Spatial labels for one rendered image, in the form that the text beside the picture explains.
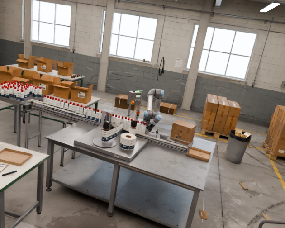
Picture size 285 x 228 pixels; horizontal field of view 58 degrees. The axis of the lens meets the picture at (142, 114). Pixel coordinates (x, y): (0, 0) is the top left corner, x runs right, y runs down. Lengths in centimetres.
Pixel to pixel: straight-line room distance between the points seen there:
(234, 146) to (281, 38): 450
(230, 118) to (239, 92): 231
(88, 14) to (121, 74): 239
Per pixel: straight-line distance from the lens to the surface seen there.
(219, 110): 685
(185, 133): 381
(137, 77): 928
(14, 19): 1153
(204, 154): 376
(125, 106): 789
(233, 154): 577
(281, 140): 654
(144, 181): 397
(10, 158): 317
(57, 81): 572
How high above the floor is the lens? 232
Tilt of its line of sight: 18 degrees down
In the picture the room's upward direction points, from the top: 9 degrees clockwise
